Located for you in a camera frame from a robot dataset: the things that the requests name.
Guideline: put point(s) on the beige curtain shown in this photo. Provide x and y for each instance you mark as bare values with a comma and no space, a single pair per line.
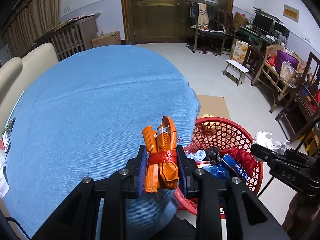
32,12

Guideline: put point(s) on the wicker armchair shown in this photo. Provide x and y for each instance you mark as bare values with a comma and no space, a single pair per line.
266,67

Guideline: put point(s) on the blue plastic bag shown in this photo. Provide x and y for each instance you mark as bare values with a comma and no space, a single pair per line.
218,171

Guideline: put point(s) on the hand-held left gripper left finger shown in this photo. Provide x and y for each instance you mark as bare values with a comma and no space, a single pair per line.
142,172

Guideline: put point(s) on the dark wooden chair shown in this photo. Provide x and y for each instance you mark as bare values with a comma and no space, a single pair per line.
300,97

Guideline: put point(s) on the white blue wrapper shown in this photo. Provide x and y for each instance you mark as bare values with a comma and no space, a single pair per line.
196,155

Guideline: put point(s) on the purple cushion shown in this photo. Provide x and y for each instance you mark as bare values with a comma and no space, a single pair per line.
287,58

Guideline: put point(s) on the beige sofa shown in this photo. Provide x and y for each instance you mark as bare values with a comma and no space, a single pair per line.
37,57

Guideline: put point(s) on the small black monitor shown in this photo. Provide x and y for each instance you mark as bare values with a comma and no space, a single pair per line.
282,30

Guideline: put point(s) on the open brown cardboard box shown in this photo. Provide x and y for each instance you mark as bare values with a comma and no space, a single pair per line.
240,20

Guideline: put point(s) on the dark cluttered desk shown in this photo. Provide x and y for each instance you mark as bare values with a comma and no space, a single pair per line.
255,38

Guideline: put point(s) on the small printed box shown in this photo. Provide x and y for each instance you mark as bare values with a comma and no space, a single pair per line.
5,142

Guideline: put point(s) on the striped beige cloth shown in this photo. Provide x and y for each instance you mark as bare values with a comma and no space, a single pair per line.
203,15

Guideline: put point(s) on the black plastic bag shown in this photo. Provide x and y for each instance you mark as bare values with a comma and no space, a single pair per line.
213,155

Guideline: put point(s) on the silver foil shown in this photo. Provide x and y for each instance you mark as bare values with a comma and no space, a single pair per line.
281,147

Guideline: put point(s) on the black metal chair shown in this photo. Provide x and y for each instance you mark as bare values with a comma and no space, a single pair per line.
212,31

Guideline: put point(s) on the small blue carton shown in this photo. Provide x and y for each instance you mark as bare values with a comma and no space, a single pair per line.
233,166

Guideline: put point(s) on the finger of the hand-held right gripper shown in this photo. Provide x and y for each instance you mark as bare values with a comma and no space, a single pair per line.
262,151

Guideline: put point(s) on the small silver red carton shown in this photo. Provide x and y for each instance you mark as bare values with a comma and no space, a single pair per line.
203,164

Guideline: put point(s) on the large black monitor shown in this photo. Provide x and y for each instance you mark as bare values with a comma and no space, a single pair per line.
262,22

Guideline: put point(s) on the white wooden stool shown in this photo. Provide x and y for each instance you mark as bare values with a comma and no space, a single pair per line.
237,66

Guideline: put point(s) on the small red bag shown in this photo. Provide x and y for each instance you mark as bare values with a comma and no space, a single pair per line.
272,61

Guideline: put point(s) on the blue tablecloth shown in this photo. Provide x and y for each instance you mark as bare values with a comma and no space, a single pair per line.
100,105

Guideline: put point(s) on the small dark wooden table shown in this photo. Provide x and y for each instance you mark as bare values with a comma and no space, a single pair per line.
252,55

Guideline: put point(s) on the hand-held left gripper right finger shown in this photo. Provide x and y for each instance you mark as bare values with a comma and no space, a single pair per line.
181,172

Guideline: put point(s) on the orange wrapper bundle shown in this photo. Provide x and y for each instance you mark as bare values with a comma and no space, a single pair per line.
165,150

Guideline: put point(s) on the white wall socket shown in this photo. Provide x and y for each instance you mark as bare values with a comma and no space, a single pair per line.
67,9

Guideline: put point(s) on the yellow crumpled wrapper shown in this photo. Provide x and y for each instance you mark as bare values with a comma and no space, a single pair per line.
208,125

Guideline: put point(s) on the flat cardboard sheet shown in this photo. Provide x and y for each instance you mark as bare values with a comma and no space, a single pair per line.
212,105

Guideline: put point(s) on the red mesh basket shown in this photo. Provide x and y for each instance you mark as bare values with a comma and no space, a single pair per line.
186,202

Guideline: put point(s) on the yellow printed carton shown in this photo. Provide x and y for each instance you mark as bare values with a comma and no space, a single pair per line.
238,51

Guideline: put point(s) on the person's right forearm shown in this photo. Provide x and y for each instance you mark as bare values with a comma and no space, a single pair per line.
302,217

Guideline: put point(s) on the white paper ball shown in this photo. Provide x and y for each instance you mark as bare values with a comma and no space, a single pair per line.
262,138

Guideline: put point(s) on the wooden crib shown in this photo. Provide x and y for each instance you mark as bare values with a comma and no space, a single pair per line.
70,37

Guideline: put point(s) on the orange wall sign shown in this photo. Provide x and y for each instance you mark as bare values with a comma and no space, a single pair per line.
291,12

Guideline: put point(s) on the clear plastic bag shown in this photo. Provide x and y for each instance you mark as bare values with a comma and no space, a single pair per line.
287,71

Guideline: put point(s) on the red plastic bag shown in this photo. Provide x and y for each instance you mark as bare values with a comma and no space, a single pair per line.
245,158

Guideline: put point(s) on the wooden double door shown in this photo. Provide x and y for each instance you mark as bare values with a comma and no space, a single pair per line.
155,17

